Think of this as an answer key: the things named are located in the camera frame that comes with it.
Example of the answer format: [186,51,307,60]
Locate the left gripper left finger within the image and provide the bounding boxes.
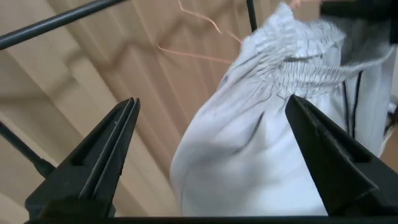
[24,98,141,218]

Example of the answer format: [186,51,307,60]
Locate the beige curtain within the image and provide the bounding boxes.
[0,0,321,218]

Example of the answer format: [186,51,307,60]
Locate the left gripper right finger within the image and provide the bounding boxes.
[284,94,398,216]

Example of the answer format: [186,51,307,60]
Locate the black clothes rack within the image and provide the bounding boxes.
[0,0,259,179]

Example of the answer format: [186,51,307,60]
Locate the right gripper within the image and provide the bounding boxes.
[320,0,398,44]

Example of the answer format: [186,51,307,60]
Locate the pale grey shorts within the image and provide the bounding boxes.
[169,2,397,217]

